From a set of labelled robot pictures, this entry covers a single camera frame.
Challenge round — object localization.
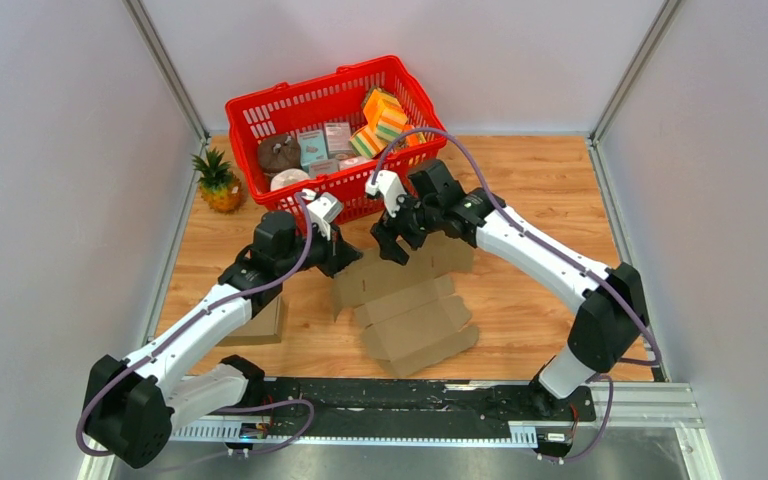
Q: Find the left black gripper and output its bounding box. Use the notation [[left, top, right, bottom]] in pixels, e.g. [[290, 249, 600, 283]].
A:
[[277, 219, 363, 279]]

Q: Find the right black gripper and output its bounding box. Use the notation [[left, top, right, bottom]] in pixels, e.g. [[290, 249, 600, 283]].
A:
[[370, 184, 440, 266]]

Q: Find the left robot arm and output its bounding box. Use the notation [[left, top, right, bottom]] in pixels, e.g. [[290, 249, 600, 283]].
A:
[[75, 211, 363, 468]]

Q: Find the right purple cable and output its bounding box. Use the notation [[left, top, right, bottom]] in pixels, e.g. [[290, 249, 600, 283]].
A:
[[370, 127, 665, 462]]

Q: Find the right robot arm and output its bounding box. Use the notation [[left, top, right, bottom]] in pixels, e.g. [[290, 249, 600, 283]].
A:
[[365, 160, 649, 419]]

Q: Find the orange sponge right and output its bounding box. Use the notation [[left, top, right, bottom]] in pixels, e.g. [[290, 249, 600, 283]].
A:
[[397, 132, 426, 149]]

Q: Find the grey small box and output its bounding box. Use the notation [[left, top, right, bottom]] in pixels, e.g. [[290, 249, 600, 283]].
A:
[[323, 122, 354, 160]]

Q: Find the striped sponge lower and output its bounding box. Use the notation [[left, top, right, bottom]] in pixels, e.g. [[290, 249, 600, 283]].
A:
[[349, 125, 388, 159]]

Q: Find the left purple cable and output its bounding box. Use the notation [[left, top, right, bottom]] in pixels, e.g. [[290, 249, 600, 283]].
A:
[[75, 192, 316, 465]]

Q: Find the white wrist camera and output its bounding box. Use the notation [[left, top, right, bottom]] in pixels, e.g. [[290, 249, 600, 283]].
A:
[[364, 170, 406, 218], [301, 189, 344, 241]]

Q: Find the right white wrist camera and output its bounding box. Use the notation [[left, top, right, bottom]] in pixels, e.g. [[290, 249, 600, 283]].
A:
[[364, 170, 406, 218]]

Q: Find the small pineapple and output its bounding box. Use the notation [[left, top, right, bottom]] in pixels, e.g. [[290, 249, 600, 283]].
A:
[[191, 148, 244, 214]]

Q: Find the brown cardboard box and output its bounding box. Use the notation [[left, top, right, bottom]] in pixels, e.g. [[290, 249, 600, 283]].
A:
[[218, 295, 287, 347]]

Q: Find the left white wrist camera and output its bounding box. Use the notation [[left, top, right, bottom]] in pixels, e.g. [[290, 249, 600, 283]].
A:
[[301, 189, 344, 241]]

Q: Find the purple cable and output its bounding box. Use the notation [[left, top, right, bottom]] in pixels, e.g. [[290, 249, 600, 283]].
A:
[[370, 127, 665, 462], [75, 192, 316, 465]]

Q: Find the brown round item in basket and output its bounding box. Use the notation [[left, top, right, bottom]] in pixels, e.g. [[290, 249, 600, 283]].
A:
[[257, 133, 301, 177]]

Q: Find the teal small box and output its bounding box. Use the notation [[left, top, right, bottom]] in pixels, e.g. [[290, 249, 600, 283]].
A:
[[296, 129, 328, 170]]

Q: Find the white round tin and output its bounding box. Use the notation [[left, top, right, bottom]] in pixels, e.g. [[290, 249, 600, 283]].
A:
[[270, 168, 310, 191]]

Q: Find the red plastic shopping basket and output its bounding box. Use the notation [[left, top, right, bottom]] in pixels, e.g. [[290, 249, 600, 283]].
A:
[[225, 55, 444, 224]]

